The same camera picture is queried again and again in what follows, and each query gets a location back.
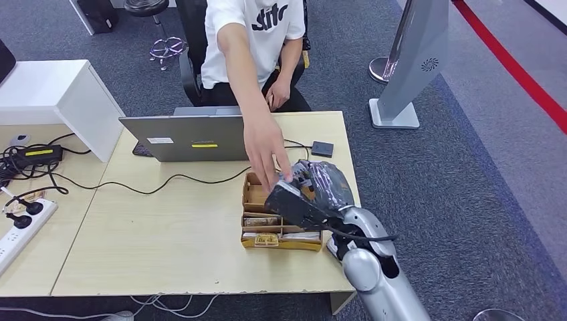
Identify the person's left hand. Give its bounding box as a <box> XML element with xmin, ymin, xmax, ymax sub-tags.
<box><xmin>265</xmin><ymin>77</ymin><xmax>291</xmax><ymax>112</ymax></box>

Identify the person's right hand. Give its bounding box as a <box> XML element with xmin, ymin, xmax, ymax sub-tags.
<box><xmin>242</xmin><ymin>119</ymin><xmax>294</xmax><ymax>192</ymax></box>

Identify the person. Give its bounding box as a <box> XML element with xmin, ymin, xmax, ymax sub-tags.
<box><xmin>200</xmin><ymin>0</ymin><xmax>312</xmax><ymax>192</ymax></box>

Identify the gold patterned card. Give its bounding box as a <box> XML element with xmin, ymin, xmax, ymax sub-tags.
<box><xmin>254</xmin><ymin>233</ymin><xmax>280</xmax><ymax>248</ymax></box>

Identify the white card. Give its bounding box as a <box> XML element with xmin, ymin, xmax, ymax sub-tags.
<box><xmin>281</xmin><ymin>232</ymin><xmax>321</xmax><ymax>242</ymax></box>

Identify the wooden compartment organizer box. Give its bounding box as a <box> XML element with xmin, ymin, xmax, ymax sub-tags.
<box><xmin>240</xmin><ymin>171</ymin><xmax>324</xmax><ymax>253</ymax></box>

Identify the small dark square device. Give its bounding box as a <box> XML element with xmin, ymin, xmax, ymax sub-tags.
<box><xmin>310</xmin><ymin>140</ymin><xmax>335</xmax><ymax>158</ymax></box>

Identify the grey laptop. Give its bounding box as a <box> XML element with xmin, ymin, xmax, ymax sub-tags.
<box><xmin>118</xmin><ymin>105</ymin><xmax>255</xmax><ymax>163</ymax></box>

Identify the black office chair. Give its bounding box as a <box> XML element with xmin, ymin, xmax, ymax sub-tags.
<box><xmin>175</xmin><ymin>0</ymin><xmax>312</xmax><ymax>107</ymax></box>

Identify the chrome stanchion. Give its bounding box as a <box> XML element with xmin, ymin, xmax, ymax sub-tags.
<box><xmin>368</xmin><ymin>0</ymin><xmax>417</xmax><ymax>85</ymax></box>

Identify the grey kiosk stand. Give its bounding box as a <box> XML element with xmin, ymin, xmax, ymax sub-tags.
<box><xmin>368</xmin><ymin>0</ymin><xmax>451</xmax><ymax>130</ymax></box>

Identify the black stool chrome base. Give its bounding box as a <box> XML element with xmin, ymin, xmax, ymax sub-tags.
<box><xmin>124</xmin><ymin>0</ymin><xmax>188</xmax><ymax>72</ymax></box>

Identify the black case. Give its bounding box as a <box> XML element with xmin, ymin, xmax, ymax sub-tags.
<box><xmin>77</xmin><ymin>0</ymin><xmax>120</xmax><ymax>35</ymax></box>

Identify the white furniture panel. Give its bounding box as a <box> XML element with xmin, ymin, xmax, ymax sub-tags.
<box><xmin>68</xmin><ymin>0</ymin><xmax>96</xmax><ymax>36</ymax></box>

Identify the black power adapter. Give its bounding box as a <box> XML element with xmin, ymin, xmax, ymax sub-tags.
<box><xmin>14</xmin><ymin>144</ymin><xmax>64</xmax><ymax>169</ymax></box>

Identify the white cabinet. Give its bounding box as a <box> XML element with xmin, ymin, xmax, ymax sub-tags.
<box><xmin>0</xmin><ymin>60</ymin><xmax>126</xmax><ymax>163</ymax></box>

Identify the black plug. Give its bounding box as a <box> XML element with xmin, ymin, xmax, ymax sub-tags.
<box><xmin>4</xmin><ymin>212</ymin><xmax>32</xmax><ymax>229</ymax></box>
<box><xmin>17</xmin><ymin>198</ymin><xmax>44</xmax><ymax>216</ymax></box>

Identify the white power strip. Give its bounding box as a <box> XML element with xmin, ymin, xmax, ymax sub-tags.
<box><xmin>0</xmin><ymin>197</ymin><xmax>58</xmax><ymax>277</ymax></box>

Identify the black monitor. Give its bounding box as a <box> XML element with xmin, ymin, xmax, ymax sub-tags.
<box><xmin>0</xmin><ymin>39</ymin><xmax>17</xmax><ymax>86</ymax></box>

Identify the round grey base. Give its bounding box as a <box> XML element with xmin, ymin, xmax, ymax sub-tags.
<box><xmin>473</xmin><ymin>308</ymin><xmax>526</xmax><ymax>321</ymax></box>

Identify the long black power cable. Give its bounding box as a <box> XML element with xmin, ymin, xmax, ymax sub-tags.
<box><xmin>44</xmin><ymin>138</ymin><xmax>311</xmax><ymax>196</ymax></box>

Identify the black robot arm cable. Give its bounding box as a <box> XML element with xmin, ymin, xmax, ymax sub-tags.
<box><xmin>325</xmin><ymin>223</ymin><xmax>399</xmax><ymax>243</ymax></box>

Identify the black adapter cable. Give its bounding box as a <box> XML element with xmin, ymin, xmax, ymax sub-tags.
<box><xmin>0</xmin><ymin>132</ymin><xmax>92</xmax><ymax>189</ymax></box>

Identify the black plug cable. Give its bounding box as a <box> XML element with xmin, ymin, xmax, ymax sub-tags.
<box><xmin>2</xmin><ymin>167</ymin><xmax>70</xmax><ymax>208</ymax></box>

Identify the white cable with plug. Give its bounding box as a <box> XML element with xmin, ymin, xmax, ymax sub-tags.
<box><xmin>0</xmin><ymin>306</ymin><xmax>134</xmax><ymax>321</ymax></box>

